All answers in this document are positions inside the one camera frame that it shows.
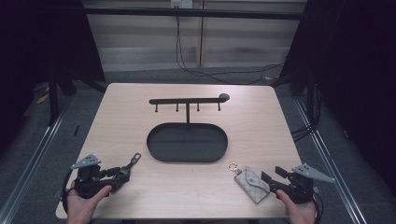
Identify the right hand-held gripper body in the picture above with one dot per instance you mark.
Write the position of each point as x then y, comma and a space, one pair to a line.
300, 183

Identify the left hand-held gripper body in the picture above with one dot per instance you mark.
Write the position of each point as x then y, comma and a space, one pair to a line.
88, 183

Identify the black key rack with tray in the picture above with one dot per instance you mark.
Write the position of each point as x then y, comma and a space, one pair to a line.
186, 143

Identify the person's left hand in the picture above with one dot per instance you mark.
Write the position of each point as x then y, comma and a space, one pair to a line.
84, 203

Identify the person's right hand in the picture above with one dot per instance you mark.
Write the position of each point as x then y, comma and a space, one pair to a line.
297, 210

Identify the small black floor piece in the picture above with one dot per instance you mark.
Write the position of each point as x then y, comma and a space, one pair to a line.
76, 130

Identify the black stand leg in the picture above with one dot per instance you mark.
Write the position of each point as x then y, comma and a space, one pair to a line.
53, 96
308, 93

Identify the yellow tape strip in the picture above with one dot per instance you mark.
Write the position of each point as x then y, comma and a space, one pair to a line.
42, 99

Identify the dark curtain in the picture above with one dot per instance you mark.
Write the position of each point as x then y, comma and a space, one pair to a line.
351, 77
37, 40

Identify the metal floor rail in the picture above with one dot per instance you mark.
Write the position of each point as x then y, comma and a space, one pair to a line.
330, 161
34, 161

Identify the black horizontal frame bar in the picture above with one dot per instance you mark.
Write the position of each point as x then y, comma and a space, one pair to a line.
193, 13

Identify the white wall socket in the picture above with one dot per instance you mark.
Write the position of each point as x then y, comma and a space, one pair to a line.
181, 3

